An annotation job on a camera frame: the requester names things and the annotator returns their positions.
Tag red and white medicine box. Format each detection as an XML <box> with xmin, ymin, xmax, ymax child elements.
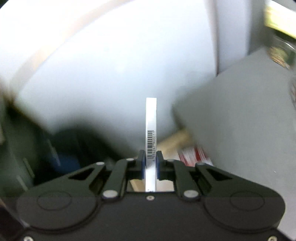
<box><xmin>178</xmin><ymin>146</ymin><xmax>213</xmax><ymax>167</ymax></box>

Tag yellow tissue pack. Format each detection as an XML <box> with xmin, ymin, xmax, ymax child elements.
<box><xmin>264</xmin><ymin>1</ymin><xmax>295</xmax><ymax>39</ymax></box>

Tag grey fabric nightstand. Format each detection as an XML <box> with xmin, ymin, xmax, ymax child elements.
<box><xmin>174</xmin><ymin>48</ymin><xmax>295</xmax><ymax>238</ymax></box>

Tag white printed medicine box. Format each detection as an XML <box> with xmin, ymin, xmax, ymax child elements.
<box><xmin>145</xmin><ymin>97</ymin><xmax>157</xmax><ymax>192</ymax></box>

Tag glass jar with black lid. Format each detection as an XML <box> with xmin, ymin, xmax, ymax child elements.
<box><xmin>267</xmin><ymin>35</ymin><xmax>295</xmax><ymax>70</ymax></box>

